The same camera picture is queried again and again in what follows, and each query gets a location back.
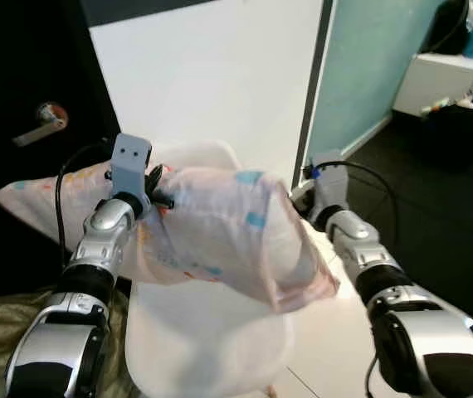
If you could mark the pink patterned pillow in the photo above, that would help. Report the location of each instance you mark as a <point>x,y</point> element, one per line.
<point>212,224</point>

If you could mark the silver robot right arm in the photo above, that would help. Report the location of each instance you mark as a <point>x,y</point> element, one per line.
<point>419,332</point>

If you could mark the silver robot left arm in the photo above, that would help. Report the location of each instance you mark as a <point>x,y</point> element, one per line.
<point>62,332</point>

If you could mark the white chair with wooden legs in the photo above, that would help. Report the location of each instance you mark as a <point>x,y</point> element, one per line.
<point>203,340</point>

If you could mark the teal partition panel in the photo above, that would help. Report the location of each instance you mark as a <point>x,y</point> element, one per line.
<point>369,75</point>

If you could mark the black bin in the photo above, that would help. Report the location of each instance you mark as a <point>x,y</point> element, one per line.
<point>456,137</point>

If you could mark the white cabinet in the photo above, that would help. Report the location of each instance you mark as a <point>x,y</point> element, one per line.
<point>436,79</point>

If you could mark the black door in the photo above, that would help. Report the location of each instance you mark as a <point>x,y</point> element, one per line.
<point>21,66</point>

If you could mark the black bag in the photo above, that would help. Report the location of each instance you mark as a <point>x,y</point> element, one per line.
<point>448,29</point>

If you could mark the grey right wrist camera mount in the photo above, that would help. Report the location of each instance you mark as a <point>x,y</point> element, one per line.
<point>329,178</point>

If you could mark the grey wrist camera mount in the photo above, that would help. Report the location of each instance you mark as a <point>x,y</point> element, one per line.
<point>130,162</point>
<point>329,178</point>

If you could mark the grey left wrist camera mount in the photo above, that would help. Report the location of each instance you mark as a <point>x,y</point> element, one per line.
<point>130,162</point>

